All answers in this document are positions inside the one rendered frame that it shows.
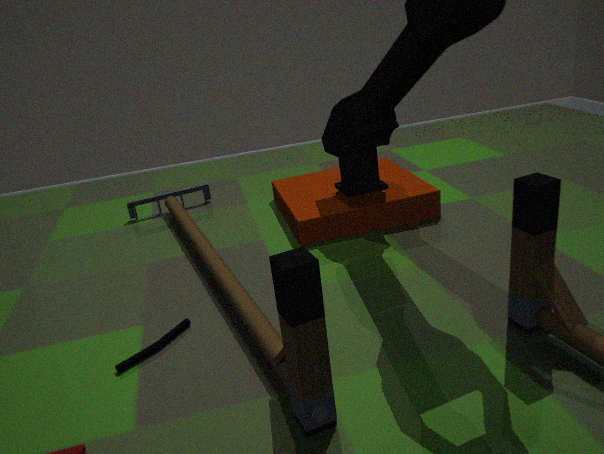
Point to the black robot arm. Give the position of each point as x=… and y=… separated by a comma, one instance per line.
x=361, y=122

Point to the black bent rod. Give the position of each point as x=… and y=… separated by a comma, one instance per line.
x=152, y=348

